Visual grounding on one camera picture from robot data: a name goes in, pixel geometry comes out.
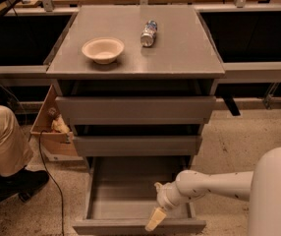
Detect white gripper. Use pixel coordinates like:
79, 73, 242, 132
145, 182, 180, 232

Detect grey bottom drawer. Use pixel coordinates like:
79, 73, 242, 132
73, 156, 206, 236

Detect grey drawer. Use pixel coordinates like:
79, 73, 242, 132
55, 82, 217, 126
74, 124, 201, 156
73, 156, 206, 236

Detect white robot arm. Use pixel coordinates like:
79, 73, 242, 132
145, 147, 281, 236

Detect grey middle drawer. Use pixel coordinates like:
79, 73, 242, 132
74, 124, 201, 156

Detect grey top drawer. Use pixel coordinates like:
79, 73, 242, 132
55, 82, 217, 126

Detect grey drawer cabinet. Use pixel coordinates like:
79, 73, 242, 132
47, 5, 225, 164

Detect small doll in crate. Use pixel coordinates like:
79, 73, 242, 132
47, 107, 70, 134

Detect black shoe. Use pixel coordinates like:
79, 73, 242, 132
0, 168, 49, 198

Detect person's beige trouser leg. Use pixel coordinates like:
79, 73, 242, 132
0, 105, 33, 177

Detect beige paper bowl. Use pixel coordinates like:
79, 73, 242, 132
82, 37, 125, 65

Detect crushed soda can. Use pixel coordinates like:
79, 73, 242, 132
140, 20, 157, 47

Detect black floor cable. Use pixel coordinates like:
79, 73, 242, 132
37, 129, 66, 236

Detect grey metal rail frame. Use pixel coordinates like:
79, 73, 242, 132
0, 6, 281, 84

